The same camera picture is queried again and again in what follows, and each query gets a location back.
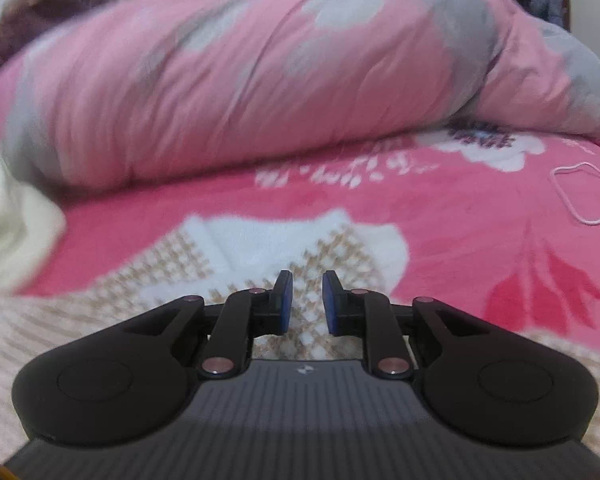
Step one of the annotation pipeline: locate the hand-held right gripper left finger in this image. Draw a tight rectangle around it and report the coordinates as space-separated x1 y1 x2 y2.
125 270 295 380

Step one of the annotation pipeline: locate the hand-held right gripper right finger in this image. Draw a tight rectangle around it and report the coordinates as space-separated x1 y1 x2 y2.
322 270 491 380

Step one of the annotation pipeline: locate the beige checked knit sweater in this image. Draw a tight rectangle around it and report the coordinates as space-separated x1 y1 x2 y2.
0 209 600 466

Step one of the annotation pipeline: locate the pink floral bed blanket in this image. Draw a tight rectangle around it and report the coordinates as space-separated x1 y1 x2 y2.
19 129 600 343

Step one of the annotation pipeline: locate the pink grey floral quilt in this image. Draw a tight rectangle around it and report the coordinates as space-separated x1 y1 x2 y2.
0 0 600 192

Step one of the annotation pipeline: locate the cream fleece garment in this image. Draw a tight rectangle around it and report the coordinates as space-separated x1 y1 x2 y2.
0 137 67 302

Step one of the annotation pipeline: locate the white charging cable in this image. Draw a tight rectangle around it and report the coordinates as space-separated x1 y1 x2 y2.
550 161 600 226

